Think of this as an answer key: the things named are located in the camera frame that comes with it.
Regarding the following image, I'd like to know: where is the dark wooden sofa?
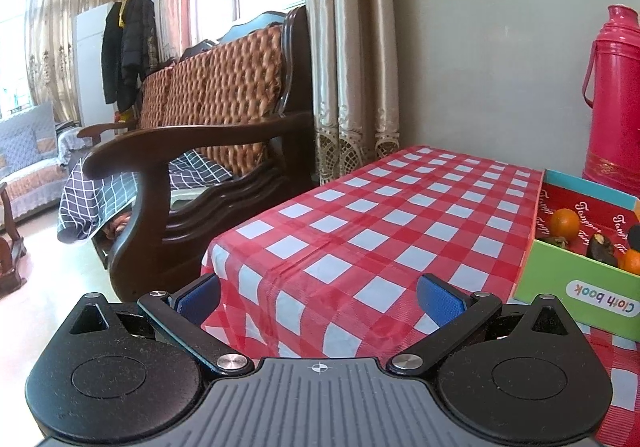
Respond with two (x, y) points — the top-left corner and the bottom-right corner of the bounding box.
(77, 4), (321, 304)

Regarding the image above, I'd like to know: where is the dark wooden furniture piece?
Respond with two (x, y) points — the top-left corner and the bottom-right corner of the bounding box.
(0, 182), (28, 299)

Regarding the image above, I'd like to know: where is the brown woven sofa cushion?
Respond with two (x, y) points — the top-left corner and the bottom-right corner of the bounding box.
(137, 24), (287, 178)

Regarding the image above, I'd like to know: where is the dark blue checkered blanket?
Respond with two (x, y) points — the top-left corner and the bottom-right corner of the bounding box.
(56, 150), (236, 244)

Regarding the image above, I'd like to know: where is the red thermos flask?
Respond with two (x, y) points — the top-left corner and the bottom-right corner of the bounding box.
(581, 4), (640, 194)

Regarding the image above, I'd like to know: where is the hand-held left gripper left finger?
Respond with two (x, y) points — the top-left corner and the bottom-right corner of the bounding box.
(67, 273), (256, 375)

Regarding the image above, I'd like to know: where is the red white checkered tablecloth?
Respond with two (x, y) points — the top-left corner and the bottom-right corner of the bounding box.
(200, 144), (640, 447)

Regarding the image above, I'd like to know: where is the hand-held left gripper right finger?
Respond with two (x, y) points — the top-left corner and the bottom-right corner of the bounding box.
(385, 273), (576, 375)

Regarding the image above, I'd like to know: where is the dark brown fruit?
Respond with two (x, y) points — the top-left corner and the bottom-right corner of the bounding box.
(586, 233), (620, 268)

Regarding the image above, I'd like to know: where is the black coat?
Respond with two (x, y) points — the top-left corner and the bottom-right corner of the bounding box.
(101, 0), (157, 114)

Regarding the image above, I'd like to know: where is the grey covered fabric sofa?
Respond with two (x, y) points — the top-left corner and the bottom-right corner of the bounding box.
(0, 101), (97, 224)

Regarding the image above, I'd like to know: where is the colourful cardboard box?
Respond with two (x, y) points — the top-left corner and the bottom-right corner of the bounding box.
(512, 168), (640, 343)

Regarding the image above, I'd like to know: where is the white refrigerator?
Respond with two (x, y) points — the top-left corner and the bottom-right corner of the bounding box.
(72, 2), (119, 129)

